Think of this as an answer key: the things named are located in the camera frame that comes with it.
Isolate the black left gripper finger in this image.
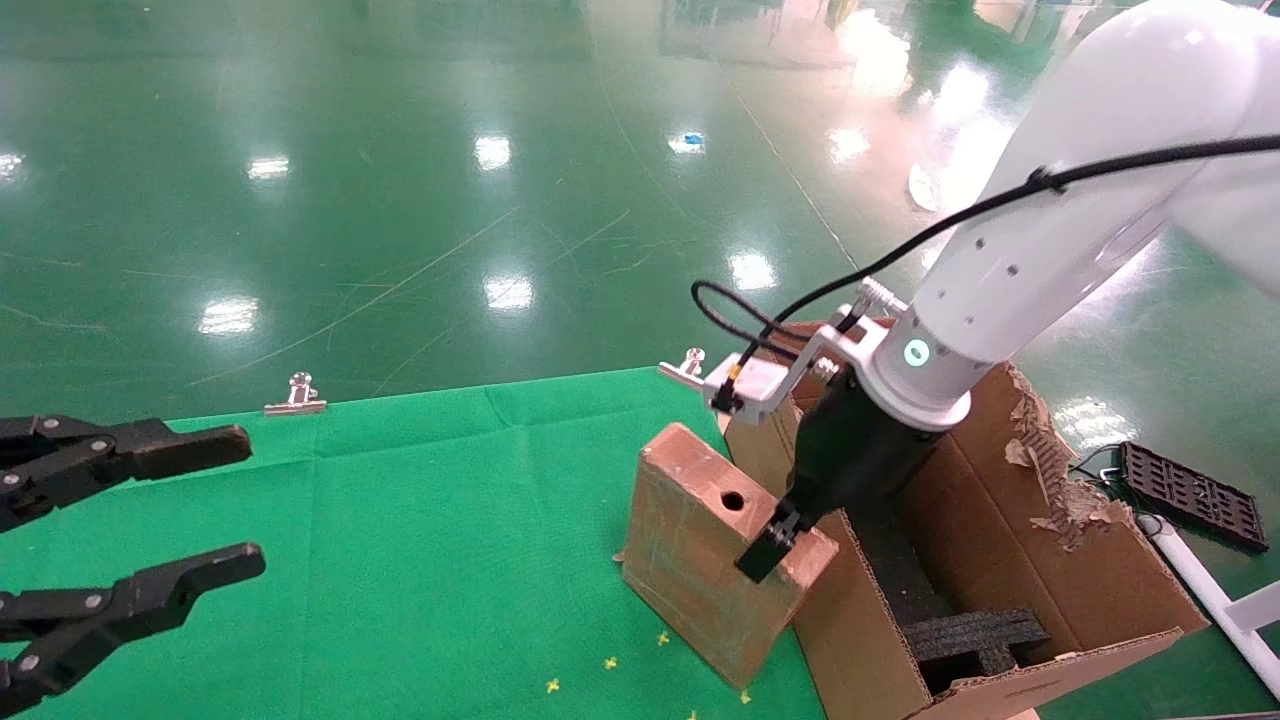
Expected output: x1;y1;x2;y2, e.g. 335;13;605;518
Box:
0;415;253;533
0;543;267;716

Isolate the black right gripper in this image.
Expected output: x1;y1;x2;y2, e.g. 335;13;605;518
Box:
737;375;947;584

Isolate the brown block with hole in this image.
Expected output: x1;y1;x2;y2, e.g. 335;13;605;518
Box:
620;422;841;691

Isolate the large open cardboard carton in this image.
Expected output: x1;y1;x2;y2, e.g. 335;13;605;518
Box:
722;320;1211;720

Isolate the silver binder clip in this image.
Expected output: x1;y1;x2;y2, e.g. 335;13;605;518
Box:
264;373;328;417
658;348;711;391

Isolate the black foam insert block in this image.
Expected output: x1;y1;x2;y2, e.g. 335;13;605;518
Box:
905;608;1051;693

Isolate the green table cloth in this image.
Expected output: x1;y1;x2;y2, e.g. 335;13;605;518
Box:
0;368;827;720

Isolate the black plastic grid tray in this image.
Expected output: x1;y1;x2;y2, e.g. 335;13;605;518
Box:
1115;441;1271;553

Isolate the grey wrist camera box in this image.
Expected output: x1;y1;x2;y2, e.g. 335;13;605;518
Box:
703;360;793;427

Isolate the silver camera mounting bracket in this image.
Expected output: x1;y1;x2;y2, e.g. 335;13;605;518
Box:
775;278;909;401

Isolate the thin black floor wire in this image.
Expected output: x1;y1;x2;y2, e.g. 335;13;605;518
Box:
1068;443;1129;493

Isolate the white pipe frame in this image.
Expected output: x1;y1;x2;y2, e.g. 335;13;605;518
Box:
1135;510;1280;701

